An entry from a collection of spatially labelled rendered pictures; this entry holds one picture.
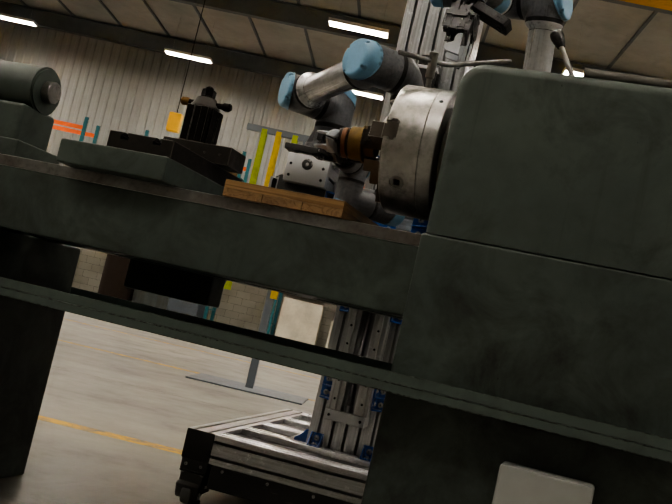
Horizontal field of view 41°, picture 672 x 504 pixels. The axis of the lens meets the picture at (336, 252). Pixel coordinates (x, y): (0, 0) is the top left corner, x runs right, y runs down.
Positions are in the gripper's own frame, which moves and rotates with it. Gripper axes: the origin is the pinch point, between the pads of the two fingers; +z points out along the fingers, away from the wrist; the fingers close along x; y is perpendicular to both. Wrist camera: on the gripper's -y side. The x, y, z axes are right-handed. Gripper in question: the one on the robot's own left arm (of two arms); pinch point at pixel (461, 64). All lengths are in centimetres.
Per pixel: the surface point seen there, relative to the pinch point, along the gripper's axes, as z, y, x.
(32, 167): 54, 97, 13
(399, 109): 25.2, 6.7, 17.8
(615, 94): 19, -40, 27
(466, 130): 31.2, -11.0, 24.0
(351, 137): 28.4, 19.9, 6.4
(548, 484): 98, -43, 15
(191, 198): 54, 52, 13
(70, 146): 50, 84, 20
